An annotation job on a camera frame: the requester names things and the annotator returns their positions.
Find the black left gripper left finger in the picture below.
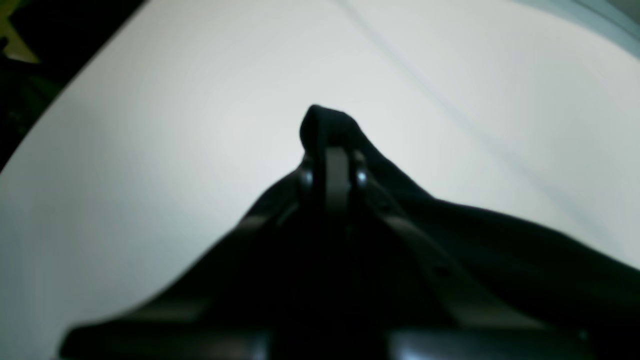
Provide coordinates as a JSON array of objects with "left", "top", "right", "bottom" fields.
[{"left": 60, "top": 155, "right": 317, "bottom": 360}]

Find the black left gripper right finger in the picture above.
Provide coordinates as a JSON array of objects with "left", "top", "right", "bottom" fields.
[{"left": 350, "top": 151, "right": 595, "bottom": 360}]

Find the black T-shirt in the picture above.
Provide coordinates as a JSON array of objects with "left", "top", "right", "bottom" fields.
[{"left": 251, "top": 105, "right": 639, "bottom": 360}]

